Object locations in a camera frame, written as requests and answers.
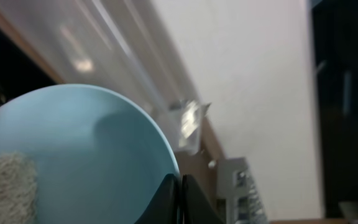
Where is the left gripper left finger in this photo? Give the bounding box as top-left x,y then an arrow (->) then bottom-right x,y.
135,174 -> 179,224

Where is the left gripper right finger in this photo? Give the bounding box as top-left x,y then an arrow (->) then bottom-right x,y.
181,175 -> 224,224

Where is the light blue rice bowl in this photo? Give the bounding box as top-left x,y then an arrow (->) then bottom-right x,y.
0,84 -> 179,223

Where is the grey dishwasher rack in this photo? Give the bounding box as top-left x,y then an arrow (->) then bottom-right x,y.
216,157 -> 269,224

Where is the clear plastic bin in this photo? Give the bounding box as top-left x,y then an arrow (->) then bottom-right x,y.
0,0 -> 205,154

